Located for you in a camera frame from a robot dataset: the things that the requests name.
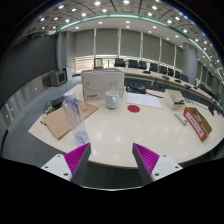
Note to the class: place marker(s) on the black desk microphone units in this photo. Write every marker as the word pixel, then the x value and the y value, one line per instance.
pixel 165 77

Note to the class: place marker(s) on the black marker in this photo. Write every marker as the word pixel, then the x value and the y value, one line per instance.
pixel 179 102

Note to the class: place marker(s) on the clear plastic water bottle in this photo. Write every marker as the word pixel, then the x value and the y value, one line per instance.
pixel 75 116

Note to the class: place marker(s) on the small white remote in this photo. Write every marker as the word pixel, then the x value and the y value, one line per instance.
pixel 181 118

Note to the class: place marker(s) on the white ceramic mug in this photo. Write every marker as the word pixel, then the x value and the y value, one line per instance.
pixel 112 100

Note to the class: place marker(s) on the open white cardboard box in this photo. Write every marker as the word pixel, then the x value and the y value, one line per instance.
pixel 169 99

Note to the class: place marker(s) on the long curved conference desk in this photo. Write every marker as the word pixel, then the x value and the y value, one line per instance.
pixel 133 71

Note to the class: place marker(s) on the large white printed carton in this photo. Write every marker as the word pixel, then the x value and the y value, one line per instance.
pixel 101 85

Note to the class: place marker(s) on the grey equipment cabinet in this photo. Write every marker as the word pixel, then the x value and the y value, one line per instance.
pixel 57 78

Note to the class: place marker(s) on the black power adapter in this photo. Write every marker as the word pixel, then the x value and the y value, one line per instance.
pixel 56 102

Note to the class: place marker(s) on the open brown red-sided box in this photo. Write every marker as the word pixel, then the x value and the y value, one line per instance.
pixel 195 125

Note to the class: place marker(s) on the white printed paper sheet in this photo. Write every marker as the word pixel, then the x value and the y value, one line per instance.
pixel 144 100

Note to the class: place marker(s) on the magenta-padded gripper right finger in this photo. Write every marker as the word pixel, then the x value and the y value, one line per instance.
pixel 146 159

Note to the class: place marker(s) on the flat brown cardboard sheet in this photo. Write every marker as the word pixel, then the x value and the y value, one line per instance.
pixel 56 123

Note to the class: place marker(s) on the round ceiling lights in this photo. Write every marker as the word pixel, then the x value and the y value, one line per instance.
pixel 126 2

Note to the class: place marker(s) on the row of black office chairs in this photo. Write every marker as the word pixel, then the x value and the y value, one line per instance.
pixel 133 63

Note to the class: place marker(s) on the flat round red coaster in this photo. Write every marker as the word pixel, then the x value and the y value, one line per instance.
pixel 133 108

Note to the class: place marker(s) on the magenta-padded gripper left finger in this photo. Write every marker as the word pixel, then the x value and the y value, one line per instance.
pixel 78 158

